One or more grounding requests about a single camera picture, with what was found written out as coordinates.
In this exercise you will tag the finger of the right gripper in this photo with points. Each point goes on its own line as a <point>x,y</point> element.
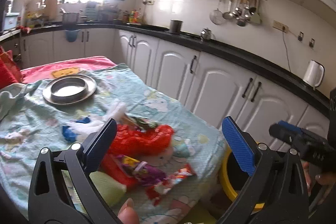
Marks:
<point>288,129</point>
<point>292,140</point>

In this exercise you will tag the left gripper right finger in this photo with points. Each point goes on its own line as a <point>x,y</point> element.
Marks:
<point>275,191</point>

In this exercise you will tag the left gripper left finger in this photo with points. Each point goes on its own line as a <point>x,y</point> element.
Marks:
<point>49,200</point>

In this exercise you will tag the green mesh scrubber bundle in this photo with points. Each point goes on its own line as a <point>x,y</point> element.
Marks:
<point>110,190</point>

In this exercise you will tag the red cylindrical cup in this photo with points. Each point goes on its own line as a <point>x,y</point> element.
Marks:
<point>111,167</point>

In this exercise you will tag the blue plastic bag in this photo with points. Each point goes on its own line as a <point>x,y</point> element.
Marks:
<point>76,130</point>

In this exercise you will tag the purple snack wrapper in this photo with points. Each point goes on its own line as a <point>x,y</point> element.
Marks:
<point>144,173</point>

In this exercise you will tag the red plastic bag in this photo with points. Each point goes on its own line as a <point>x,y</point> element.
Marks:
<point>134,143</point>

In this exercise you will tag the green pea snack bag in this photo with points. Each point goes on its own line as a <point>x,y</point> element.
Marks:
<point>139,122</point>

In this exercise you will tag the yellow rim trash bin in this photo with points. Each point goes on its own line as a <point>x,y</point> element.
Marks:
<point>231,176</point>

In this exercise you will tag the right hand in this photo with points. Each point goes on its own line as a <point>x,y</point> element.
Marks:
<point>323,179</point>

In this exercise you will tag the left hand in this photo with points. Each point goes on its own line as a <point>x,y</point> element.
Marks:
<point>127,213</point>

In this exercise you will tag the white electric kettle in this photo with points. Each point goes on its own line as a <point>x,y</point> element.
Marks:
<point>314,74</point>

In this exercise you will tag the hello kitty green blanket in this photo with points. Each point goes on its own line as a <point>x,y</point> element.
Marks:
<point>30,123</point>

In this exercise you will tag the red white snack wrapper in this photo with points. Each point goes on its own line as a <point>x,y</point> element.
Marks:
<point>156,192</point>

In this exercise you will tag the metal bowl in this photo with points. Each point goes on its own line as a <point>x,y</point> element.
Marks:
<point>68,89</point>

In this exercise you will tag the metal plate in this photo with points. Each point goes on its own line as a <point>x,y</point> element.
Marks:
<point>91,89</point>

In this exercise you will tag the small steel teapot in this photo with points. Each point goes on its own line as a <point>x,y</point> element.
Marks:
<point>206,35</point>

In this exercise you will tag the pink bed sheet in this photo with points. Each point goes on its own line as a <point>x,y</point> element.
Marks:
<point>64,68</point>

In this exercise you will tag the red floral pillow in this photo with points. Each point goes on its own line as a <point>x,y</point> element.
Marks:
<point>9,71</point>

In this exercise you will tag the dark metal canister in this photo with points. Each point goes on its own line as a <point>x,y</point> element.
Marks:
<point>175,26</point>

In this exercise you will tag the blue hanging basket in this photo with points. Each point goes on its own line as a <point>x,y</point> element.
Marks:
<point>71,35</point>

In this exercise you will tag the steel cooking pot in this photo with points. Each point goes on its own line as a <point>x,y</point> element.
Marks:
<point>69,18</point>

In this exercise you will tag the hanging wire strainer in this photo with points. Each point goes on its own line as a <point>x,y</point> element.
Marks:
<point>216,17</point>

